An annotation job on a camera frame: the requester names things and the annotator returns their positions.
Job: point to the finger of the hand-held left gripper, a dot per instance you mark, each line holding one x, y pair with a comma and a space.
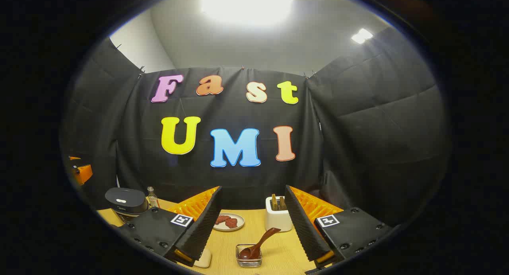
74, 158
82, 174

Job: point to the small ceiling light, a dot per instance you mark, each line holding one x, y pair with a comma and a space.
362, 36

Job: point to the black silver rice cooker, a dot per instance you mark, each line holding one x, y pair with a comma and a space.
125, 199

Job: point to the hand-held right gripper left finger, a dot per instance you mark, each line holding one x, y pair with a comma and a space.
203, 227

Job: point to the black backdrop cloth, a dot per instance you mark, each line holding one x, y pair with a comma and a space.
358, 127

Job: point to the brown wooden spoon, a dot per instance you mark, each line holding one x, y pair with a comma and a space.
262, 240

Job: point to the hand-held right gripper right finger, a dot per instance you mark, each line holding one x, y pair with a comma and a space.
306, 227

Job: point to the small cream rounded tray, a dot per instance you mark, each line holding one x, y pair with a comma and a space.
204, 260

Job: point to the white chopstick holder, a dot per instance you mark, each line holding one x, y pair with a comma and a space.
276, 221

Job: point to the white round plate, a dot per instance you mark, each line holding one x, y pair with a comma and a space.
241, 219

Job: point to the red meat piece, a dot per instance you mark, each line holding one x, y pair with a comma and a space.
232, 223
222, 218

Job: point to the large ceiling light panel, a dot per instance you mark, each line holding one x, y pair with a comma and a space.
246, 4

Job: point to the small glass rice container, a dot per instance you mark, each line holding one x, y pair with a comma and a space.
254, 262

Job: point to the clear glass bottle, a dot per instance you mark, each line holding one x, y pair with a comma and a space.
152, 199

